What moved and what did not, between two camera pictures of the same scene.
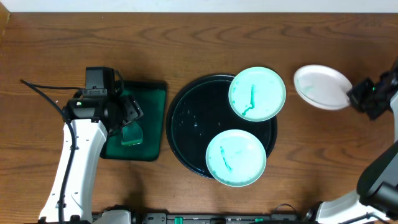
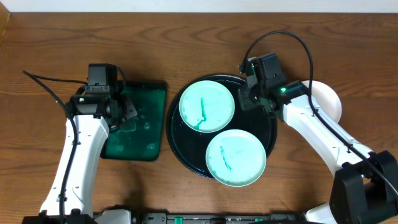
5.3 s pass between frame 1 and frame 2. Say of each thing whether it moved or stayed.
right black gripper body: moved
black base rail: stayed
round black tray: stayed
